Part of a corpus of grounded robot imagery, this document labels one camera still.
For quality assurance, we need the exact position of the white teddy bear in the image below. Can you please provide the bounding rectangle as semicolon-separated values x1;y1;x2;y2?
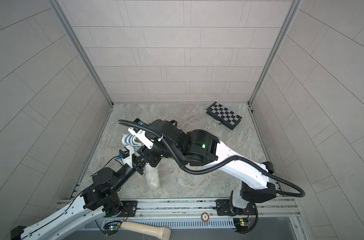
134;137;160;190

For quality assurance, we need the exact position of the blue white striped sweater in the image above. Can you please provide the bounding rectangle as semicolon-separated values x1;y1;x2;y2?
122;134;144;151

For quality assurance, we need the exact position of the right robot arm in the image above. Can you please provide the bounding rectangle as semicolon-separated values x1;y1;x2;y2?
129;120;277;214

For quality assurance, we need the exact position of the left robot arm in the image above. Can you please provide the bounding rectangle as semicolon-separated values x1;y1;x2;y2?
11;146;144;240

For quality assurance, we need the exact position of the left circuit board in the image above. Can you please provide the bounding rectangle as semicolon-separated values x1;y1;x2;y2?
103;221;122;236

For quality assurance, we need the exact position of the circuit board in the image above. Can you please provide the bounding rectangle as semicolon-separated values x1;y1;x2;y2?
233;218;250;233
103;221;122;236

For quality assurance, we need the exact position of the black white checkerboard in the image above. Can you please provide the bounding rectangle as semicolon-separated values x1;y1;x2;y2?
206;102;242;130

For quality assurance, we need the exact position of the red round sticker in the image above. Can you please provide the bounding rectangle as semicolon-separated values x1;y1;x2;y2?
201;212;210;223

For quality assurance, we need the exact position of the right circuit board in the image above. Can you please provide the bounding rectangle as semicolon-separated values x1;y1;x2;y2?
233;218;250;233

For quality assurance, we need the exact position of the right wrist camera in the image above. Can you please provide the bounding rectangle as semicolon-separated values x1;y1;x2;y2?
128;127;164;150

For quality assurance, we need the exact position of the black corrugated cable conduit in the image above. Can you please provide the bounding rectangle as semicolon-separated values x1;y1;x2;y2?
117;119;306;198

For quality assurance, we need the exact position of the aluminium mounting rail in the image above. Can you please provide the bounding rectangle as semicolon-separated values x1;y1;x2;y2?
54;196;299;223

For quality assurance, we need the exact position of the beige cylindrical handle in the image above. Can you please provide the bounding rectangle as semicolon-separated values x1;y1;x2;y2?
120;222;171;240

